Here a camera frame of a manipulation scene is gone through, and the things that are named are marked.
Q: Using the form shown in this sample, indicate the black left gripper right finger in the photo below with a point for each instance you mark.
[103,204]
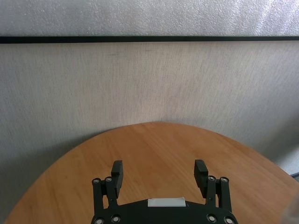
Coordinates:
[202,179]

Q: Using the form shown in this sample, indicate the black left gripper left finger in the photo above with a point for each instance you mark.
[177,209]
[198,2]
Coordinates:
[116,177]

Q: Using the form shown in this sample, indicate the white sandbag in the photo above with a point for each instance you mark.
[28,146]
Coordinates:
[295,217]

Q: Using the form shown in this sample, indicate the black baseboard strip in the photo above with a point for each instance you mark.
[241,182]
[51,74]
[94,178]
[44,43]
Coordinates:
[294,174]

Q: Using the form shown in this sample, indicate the black wall rail strip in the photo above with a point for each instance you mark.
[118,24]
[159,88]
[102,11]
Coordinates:
[149,39]

